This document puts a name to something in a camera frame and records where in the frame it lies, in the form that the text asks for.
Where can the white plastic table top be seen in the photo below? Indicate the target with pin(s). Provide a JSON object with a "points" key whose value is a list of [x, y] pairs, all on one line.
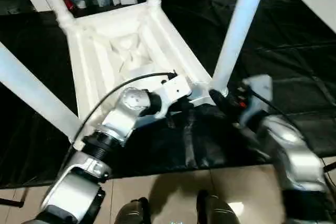
{"points": [[92, 58]]}

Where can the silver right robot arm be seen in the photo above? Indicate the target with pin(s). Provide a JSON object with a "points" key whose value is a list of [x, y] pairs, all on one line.
{"points": [[296, 155]]}

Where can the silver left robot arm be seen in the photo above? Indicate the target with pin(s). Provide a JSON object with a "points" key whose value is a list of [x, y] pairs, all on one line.
{"points": [[120, 121]]}

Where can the black padded work mat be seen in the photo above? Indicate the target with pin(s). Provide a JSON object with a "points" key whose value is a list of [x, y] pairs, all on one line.
{"points": [[288, 51]]}

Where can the small white jar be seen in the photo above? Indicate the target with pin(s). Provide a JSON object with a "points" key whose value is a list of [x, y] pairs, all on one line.
{"points": [[115, 0], [81, 3]]}

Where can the white flat board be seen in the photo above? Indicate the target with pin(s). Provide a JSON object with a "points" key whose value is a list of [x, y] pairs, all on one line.
{"points": [[317, 3]]}

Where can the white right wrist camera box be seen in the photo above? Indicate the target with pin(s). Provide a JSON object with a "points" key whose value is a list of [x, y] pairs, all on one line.
{"points": [[258, 85]]}

